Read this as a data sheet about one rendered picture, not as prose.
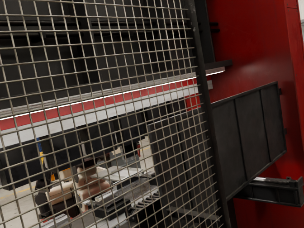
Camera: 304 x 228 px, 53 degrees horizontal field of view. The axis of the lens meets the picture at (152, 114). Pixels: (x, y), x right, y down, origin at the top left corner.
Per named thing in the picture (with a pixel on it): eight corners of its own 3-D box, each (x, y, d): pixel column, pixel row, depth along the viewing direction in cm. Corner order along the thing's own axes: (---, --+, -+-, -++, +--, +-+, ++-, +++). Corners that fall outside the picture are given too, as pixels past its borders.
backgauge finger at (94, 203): (94, 199, 144) (92, 188, 144) (132, 207, 126) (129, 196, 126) (73, 210, 136) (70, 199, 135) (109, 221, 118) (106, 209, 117)
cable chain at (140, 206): (186, 182, 138) (184, 174, 138) (196, 184, 134) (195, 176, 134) (126, 220, 112) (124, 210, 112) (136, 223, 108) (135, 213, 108)
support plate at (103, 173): (113, 167, 192) (113, 165, 192) (143, 170, 173) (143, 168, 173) (90, 177, 179) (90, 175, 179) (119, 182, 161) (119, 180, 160)
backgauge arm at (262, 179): (201, 187, 199) (197, 166, 198) (306, 201, 155) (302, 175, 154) (194, 192, 194) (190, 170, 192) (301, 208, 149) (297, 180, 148)
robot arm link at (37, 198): (53, 181, 171) (36, 179, 168) (53, 182, 160) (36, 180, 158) (48, 203, 168) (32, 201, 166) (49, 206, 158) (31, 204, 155)
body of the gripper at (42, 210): (46, 216, 160) (41, 203, 160) (37, 218, 166) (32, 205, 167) (57, 211, 165) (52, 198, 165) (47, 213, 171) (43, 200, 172)
